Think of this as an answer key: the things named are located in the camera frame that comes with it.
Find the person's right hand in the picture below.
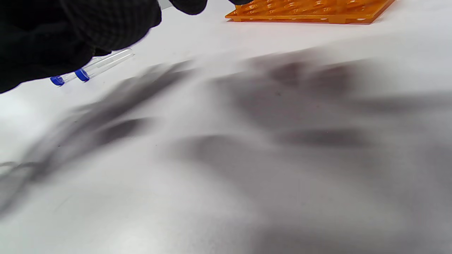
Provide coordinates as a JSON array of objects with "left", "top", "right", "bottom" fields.
[{"left": 0, "top": 0, "right": 253, "bottom": 94}]

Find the orange test tube rack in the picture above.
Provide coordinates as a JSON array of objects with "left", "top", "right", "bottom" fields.
[{"left": 225, "top": 0, "right": 396, "bottom": 24}]

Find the blue-capped clear test tube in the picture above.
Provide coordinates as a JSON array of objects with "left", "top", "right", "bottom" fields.
[
  {"left": 49, "top": 71, "right": 79, "bottom": 87},
  {"left": 74, "top": 48, "right": 135, "bottom": 83}
]

